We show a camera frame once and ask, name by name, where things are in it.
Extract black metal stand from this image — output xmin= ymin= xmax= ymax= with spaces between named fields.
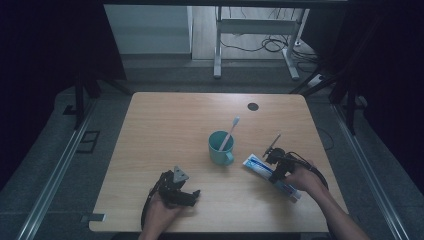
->
xmin=289 ymin=64 xmax=358 ymax=136
xmin=73 ymin=69 xmax=133 ymax=131

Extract white power strip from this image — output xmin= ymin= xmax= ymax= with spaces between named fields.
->
xmin=307 ymin=73 xmax=326 ymax=89

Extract teal cup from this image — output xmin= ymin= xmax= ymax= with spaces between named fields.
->
xmin=208 ymin=130 xmax=235 ymax=167

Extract black floor cables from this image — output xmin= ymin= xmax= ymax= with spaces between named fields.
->
xmin=219 ymin=8 xmax=322 ymax=73

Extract white panel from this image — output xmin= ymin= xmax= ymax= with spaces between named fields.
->
xmin=103 ymin=4 xmax=194 ymax=55

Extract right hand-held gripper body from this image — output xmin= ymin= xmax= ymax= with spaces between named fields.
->
xmin=262 ymin=133 xmax=297 ymax=175

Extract thin black floor cable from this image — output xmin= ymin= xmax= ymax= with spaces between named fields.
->
xmin=316 ymin=127 xmax=335 ymax=151

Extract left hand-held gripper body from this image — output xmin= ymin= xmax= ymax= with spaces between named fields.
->
xmin=158 ymin=165 xmax=190 ymax=207

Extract aluminium floor rail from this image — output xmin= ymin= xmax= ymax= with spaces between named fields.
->
xmin=15 ymin=99 xmax=98 ymax=240
xmin=330 ymin=103 xmax=402 ymax=240

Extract pink toothbrush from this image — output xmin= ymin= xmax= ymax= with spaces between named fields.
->
xmin=218 ymin=115 xmax=241 ymax=153

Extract black floor bracket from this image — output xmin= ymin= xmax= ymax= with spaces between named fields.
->
xmin=76 ymin=130 xmax=101 ymax=155

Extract blue white toothpaste tube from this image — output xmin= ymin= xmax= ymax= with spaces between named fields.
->
xmin=242 ymin=153 xmax=302 ymax=204

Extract person's right hand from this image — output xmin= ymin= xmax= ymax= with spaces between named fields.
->
xmin=283 ymin=161 xmax=327 ymax=202

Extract person's left hand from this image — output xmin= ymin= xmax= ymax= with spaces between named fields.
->
xmin=142 ymin=192 xmax=184 ymax=235

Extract dark curtain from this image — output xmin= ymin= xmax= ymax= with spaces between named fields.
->
xmin=301 ymin=0 xmax=424 ymax=186
xmin=0 ymin=0 xmax=128 ymax=189

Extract white metal desk frame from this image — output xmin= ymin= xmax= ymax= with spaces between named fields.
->
xmin=213 ymin=6 xmax=311 ymax=81

